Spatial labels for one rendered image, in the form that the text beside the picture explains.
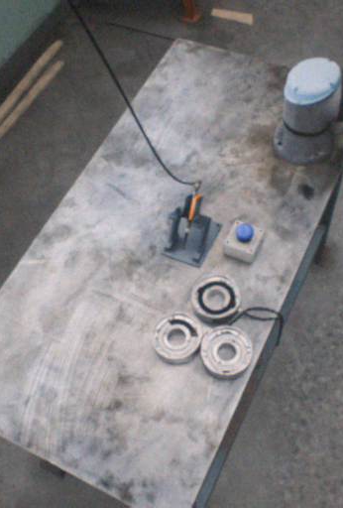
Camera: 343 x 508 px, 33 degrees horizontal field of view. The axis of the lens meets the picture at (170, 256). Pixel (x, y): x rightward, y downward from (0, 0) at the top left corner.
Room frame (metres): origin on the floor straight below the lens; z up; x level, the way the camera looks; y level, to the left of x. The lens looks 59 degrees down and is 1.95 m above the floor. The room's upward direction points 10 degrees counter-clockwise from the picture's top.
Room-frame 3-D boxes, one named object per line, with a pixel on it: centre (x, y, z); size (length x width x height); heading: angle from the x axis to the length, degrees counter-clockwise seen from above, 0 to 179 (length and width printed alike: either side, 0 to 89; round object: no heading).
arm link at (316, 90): (0.95, -0.39, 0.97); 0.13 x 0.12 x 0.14; 75
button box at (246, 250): (0.69, -0.17, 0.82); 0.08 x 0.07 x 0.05; 144
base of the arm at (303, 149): (0.95, -0.39, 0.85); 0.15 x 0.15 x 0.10
